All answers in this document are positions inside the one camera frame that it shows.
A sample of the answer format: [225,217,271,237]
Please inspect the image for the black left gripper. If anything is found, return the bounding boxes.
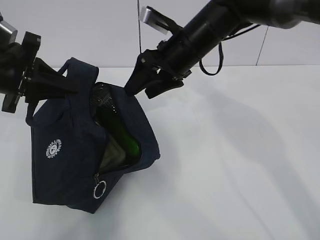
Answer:
[1,31,79,113]

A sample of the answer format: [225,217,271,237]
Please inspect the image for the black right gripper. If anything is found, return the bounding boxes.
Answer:
[124,31,193,99]

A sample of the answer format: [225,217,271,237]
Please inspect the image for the green cucumber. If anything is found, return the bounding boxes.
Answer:
[95,105,141,163]

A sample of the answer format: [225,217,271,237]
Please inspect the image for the navy blue lunch bag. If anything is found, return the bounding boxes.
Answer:
[26,58,160,214]

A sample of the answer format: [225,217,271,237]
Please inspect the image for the glass container green lid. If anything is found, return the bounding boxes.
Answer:
[99,138,126,171]

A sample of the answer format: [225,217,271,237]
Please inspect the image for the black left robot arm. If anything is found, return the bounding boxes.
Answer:
[0,31,79,114]

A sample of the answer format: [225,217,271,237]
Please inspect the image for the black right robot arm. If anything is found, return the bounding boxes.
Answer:
[124,0,320,99]

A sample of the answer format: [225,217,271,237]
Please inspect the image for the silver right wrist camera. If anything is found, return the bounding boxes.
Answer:
[138,6,183,35]

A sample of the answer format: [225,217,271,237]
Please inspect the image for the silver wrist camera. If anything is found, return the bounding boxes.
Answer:
[138,6,183,35]
[0,20,18,46]

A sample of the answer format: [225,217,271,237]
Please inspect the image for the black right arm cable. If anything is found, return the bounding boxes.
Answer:
[199,22,261,76]

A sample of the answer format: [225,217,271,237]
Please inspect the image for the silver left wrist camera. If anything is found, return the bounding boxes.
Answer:
[0,20,18,46]

